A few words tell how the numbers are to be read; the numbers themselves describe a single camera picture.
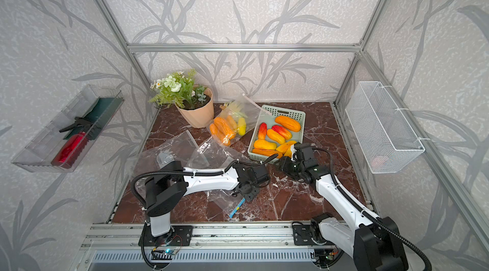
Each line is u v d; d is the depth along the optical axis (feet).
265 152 3.07
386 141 2.03
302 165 2.10
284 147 3.14
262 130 3.34
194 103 3.38
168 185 1.68
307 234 2.42
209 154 3.05
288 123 3.44
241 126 3.34
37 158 1.89
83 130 2.09
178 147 3.25
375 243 1.28
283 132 3.34
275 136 3.26
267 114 3.41
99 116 2.35
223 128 3.14
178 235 2.39
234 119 3.49
